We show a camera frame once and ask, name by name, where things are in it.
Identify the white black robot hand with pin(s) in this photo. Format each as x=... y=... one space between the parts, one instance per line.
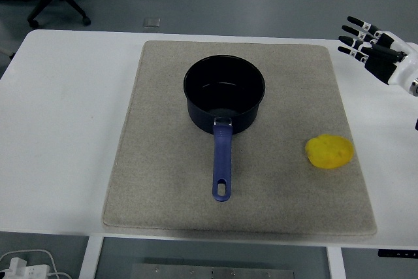
x=400 y=73

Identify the yellow potato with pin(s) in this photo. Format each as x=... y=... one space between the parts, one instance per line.
x=329 y=151

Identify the beige felt mat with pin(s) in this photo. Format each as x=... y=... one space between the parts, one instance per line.
x=281 y=187

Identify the black table control panel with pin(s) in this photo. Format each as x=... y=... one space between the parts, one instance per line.
x=398 y=253

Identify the white table leg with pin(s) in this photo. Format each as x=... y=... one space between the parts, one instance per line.
x=336 y=264
x=89 y=259

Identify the silver floor socket plate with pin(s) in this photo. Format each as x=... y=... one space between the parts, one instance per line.
x=151 y=22

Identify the grey metal plate with screws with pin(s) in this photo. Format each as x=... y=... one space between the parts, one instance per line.
x=212 y=272

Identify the dark caster at floor edge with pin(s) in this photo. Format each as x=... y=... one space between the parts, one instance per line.
x=6 y=53

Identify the white power strip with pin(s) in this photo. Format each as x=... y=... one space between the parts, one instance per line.
x=23 y=269

